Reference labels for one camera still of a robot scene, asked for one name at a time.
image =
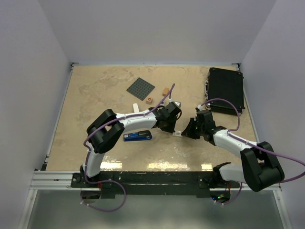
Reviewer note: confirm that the wooden letter cube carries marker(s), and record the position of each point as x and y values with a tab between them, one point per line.
149	100

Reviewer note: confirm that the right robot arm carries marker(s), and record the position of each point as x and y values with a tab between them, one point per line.
259	169

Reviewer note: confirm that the aluminium rail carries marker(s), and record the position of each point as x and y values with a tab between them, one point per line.
61	180

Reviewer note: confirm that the black base frame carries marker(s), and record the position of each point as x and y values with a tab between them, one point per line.
112	183

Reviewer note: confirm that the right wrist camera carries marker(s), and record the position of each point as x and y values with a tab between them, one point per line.
199	108

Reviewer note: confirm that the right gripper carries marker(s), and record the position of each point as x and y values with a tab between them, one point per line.
188	132

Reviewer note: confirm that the white staple box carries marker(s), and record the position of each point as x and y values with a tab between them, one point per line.
177	133

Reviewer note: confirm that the plain wooden block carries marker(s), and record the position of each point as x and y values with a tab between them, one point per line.
165	91

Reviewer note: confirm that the black case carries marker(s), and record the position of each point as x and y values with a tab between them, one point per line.
224	90

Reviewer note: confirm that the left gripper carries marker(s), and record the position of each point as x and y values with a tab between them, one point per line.
171	129

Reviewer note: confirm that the white stapler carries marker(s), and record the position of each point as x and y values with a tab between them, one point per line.
135	107

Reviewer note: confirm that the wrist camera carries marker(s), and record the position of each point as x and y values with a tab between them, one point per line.
199	108
174	103

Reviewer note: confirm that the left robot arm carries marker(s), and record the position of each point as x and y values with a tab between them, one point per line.
106	130

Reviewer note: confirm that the grey studded baseplate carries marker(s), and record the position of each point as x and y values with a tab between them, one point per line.
140	88

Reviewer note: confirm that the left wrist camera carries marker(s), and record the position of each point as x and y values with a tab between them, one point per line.
174	103

